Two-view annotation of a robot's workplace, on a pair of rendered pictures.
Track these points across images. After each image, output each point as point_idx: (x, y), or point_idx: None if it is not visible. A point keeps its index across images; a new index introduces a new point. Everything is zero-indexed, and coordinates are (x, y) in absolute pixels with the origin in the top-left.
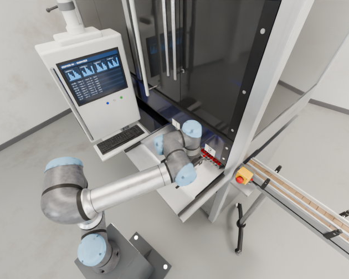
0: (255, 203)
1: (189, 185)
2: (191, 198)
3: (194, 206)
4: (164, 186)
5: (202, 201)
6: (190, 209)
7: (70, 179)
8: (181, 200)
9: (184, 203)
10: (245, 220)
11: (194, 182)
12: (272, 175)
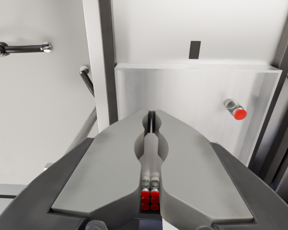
0: (73, 147)
1: (167, 86)
2: (127, 56)
3: (99, 45)
4: (238, 9)
5: (96, 76)
6: (98, 25)
7: None
8: (145, 24)
9: (128, 20)
10: (92, 110)
11: (160, 106)
12: None
